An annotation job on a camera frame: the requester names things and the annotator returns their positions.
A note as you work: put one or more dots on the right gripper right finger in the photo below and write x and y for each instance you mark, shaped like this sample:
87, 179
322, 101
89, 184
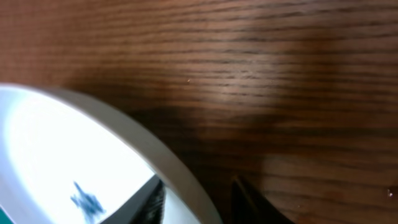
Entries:
249, 206

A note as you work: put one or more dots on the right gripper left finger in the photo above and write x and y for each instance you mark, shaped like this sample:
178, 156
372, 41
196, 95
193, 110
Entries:
130, 209

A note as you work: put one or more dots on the light blue plate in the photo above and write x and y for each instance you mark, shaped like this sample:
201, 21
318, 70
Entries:
67, 157

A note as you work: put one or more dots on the teal plastic tray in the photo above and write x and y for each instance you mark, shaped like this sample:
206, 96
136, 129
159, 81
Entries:
4, 219

